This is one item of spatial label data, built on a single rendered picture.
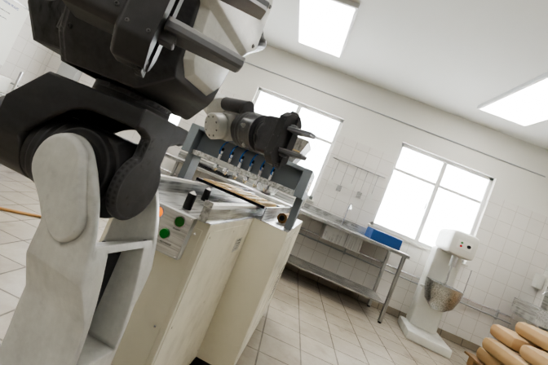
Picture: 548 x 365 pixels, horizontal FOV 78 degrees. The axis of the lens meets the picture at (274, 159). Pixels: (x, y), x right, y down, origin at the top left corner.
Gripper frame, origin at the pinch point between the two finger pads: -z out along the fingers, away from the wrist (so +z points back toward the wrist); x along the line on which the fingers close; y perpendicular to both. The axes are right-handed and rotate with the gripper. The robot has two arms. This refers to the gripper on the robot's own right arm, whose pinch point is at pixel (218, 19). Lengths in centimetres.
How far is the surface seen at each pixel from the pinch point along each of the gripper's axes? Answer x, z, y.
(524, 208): 95, -468, 329
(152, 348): -71, -19, 83
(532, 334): -49, -393, 222
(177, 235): -36, -12, 83
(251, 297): -67, -64, 137
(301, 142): 16, -59, 143
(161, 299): -57, -16, 84
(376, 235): -19, -271, 347
